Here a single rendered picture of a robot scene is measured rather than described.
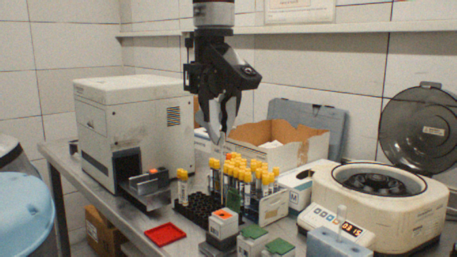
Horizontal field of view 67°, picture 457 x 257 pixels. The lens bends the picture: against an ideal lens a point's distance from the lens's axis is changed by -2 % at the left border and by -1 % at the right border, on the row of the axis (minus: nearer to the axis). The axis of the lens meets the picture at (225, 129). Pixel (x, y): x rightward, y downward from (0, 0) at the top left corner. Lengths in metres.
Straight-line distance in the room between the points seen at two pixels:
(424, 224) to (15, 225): 0.70
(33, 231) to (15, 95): 1.82
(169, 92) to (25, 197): 0.66
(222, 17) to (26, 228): 0.43
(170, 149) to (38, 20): 1.38
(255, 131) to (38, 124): 1.43
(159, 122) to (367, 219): 0.60
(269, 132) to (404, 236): 0.64
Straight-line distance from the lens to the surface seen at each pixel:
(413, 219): 0.77
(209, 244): 0.75
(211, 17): 0.62
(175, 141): 1.06
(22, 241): 0.43
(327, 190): 0.80
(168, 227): 0.84
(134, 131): 0.99
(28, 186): 0.47
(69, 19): 2.28
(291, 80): 1.26
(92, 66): 2.32
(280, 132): 1.23
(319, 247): 0.63
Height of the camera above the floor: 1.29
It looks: 14 degrees down
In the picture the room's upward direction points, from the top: straight up
